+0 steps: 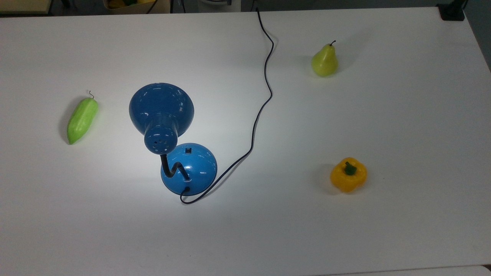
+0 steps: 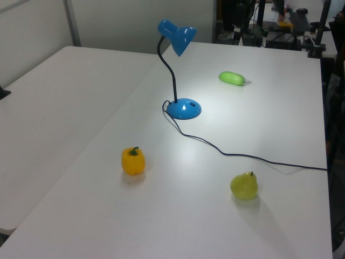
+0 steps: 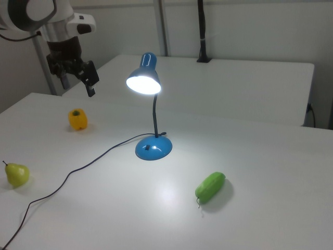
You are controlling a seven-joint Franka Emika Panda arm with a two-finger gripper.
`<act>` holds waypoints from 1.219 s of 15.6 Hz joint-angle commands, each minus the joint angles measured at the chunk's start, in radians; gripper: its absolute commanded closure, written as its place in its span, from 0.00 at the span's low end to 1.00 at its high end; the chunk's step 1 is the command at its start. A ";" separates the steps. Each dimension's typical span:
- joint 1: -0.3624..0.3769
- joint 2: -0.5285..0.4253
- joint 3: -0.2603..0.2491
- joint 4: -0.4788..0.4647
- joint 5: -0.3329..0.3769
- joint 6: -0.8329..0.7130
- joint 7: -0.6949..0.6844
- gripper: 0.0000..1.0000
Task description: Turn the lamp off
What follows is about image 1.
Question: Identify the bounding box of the black corner clamp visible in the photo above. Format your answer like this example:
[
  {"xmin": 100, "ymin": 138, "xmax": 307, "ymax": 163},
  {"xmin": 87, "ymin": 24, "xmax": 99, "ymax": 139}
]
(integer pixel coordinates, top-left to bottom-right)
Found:
[{"xmin": 437, "ymin": 0, "xmax": 468, "ymax": 21}]

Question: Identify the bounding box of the wooden side table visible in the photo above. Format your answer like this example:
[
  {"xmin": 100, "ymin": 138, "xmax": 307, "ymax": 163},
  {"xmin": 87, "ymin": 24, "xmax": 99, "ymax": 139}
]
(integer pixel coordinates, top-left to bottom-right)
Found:
[{"xmin": 0, "ymin": 0, "xmax": 53, "ymax": 15}]

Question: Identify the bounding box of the yellow bell pepper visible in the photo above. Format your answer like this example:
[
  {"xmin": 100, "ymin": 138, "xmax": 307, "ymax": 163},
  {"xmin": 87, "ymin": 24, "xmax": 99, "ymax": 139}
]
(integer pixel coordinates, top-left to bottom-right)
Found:
[{"xmin": 330, "ymin": 157, "xmax": 368, "ymax": 193}]

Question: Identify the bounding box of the cardboard box with yellow items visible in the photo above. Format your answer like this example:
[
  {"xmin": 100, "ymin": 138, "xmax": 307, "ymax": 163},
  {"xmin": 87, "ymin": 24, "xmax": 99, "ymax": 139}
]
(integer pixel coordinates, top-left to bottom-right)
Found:
[{"xmin": 103, "ymin": 0, "xmax": 171, "ymax": 15}]

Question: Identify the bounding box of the blue desk lamp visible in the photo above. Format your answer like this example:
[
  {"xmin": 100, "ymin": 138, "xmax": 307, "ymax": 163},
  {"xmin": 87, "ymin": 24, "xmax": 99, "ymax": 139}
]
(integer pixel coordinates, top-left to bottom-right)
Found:
[{"xmin": 129, "ymin": 82, "xmax": 218, "ymax": 195}]

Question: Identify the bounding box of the green pear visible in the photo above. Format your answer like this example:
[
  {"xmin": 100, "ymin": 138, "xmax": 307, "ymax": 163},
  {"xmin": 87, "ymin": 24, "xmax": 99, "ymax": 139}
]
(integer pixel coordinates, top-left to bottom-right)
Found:
[{"xmin": 311, "ymin": 40, "xmax": 339, "ymax": 78}]

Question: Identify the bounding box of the green cucumber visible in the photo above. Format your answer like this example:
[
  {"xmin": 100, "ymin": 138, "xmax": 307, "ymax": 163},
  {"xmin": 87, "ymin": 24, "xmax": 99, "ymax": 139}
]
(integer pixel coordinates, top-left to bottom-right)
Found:
[{"xmin": 67, "ymin": 90, "xmax": 99, "ymax": 145}]

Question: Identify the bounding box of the black lamp power cord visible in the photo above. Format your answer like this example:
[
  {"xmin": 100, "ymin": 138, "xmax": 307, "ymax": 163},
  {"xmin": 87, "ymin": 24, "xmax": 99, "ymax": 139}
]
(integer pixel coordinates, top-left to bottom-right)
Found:
[{"xmin": 180, "ymin": 7, "xmax": 275, "ymax": 205}]

